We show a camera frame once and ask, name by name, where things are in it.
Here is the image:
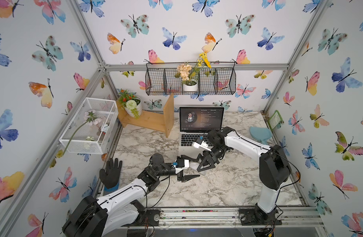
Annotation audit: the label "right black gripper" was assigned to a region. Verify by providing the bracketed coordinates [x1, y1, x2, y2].
[191, 146, 229, 173]

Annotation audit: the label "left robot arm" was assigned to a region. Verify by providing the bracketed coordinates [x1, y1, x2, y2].
[62, 153, 198, 237]

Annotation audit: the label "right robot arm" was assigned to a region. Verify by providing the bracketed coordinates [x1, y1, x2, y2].
[192, 126, 291, 214]

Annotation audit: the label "silver laptop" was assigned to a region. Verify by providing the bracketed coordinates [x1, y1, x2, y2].
[178, 107, 225, 159]

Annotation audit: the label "wooden corner shelf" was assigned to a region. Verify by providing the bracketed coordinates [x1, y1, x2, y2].
[116, 93, 175, 138]

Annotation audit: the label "green framed card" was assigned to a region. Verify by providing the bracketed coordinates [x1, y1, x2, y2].
[267, 110, 284, 130]

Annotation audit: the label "black rubber glove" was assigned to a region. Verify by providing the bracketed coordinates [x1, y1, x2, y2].
[99, 158, 122, 192]

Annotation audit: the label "white pot green plant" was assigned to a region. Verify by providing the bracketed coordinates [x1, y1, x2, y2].
[118, 89, 142, 118]

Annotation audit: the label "white pot beige flowers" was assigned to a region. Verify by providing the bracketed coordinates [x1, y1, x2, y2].
[175, 52, 212, 92]

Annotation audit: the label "pink artificial flower stem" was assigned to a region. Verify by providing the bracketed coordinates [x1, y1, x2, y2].
[49, 110, 103, 168]

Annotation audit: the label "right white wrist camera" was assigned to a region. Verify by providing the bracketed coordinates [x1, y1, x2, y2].
[192, 138, 211, 151]

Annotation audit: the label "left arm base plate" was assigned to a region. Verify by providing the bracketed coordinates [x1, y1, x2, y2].
[130, 209, 161, 227]

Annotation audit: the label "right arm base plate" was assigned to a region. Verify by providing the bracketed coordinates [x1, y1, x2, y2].
[239, 206, 282, 226]

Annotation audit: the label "black wire wall basket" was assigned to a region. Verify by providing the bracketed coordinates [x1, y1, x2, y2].
[145, 63, 237, 95]

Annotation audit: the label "white wire mesh box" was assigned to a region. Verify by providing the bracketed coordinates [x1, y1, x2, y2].
[59, 97, 118, 155]

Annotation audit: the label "aluminium front rail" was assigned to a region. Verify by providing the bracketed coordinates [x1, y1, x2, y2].
[77, 206, 324, 229]

